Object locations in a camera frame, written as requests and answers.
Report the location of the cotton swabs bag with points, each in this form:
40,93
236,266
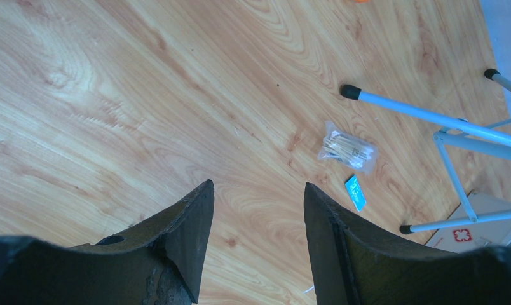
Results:
351,151

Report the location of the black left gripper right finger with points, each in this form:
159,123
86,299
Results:
354,261

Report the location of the blue Basewing sachet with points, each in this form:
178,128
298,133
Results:
355,193

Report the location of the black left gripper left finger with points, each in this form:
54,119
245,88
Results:
157,261

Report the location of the grey metal case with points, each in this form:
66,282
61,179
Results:
471,236

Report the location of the blue music stand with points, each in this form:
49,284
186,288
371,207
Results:
454,132

